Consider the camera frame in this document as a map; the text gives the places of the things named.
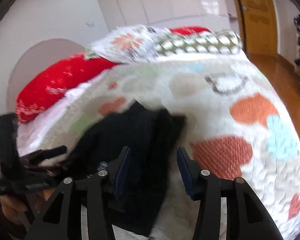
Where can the olive white dotted pillow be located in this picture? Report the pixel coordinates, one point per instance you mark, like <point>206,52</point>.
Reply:
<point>225,42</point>

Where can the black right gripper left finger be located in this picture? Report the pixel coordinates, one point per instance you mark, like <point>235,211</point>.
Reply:
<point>60,218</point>

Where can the patchwork heart quilt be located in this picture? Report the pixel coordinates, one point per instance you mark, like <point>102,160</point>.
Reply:
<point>237,126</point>

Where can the white wardrobe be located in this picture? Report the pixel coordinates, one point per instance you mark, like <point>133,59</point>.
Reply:
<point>215,15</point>

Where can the black pants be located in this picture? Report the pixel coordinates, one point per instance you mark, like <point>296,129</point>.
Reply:
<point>151,137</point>

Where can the red embroidered pillow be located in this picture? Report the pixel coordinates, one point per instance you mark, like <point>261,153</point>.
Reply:
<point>51,84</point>

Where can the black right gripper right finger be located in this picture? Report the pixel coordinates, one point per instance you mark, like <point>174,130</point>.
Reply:
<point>247,218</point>

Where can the wooden door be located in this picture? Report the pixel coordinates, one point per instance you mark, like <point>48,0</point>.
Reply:
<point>258,28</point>

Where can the floral white pillow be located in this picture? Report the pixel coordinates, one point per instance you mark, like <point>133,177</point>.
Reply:
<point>127,44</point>

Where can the white fleece blanket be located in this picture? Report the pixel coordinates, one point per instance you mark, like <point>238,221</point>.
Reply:
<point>31,134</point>

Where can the round white headboard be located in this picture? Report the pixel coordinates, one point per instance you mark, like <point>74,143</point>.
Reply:
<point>35,60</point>

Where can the person left hand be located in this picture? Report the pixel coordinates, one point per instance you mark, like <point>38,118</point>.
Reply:
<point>11,207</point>

